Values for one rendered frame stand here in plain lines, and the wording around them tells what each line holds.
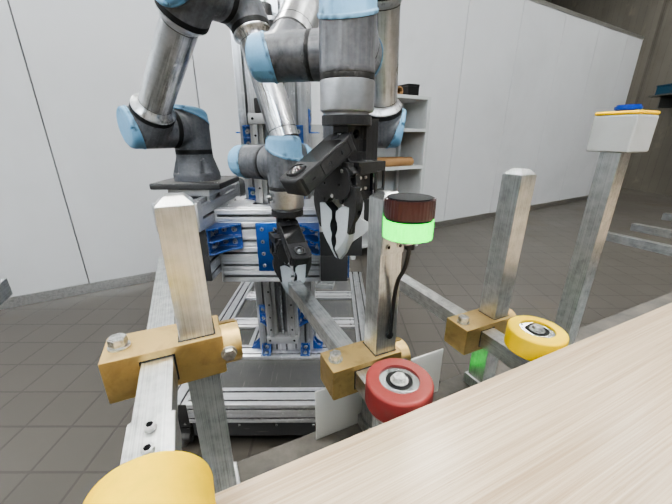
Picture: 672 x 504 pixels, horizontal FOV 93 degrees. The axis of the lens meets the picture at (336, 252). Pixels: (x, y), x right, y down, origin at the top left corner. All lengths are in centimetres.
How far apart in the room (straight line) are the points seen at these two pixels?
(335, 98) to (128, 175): 263
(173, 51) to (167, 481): 87
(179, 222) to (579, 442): 44
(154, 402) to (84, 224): 278
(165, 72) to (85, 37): 207
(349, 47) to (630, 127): 52
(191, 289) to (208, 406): 15
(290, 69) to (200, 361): 45
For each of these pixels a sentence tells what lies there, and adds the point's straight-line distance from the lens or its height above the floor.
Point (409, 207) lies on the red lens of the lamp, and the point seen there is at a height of 110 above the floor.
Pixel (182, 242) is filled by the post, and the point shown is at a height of 108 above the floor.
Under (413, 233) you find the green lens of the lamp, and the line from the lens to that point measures 37.
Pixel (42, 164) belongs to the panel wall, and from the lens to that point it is 305.
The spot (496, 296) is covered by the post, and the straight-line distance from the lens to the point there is 64.
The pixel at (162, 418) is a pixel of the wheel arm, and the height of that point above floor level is 96.
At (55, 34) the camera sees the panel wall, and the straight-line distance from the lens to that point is 307.
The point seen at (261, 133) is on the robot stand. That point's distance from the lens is 122.
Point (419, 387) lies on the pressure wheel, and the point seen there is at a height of 91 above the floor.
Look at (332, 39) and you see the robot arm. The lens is 47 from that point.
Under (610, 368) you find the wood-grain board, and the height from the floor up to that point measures 90.
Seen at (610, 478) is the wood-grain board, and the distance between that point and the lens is 41.
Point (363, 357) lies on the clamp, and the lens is 50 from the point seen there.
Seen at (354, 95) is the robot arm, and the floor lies 123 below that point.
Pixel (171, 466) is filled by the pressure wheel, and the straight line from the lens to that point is 27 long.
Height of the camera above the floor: 118
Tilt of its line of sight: 20 degrees down
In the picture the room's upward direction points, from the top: straight up
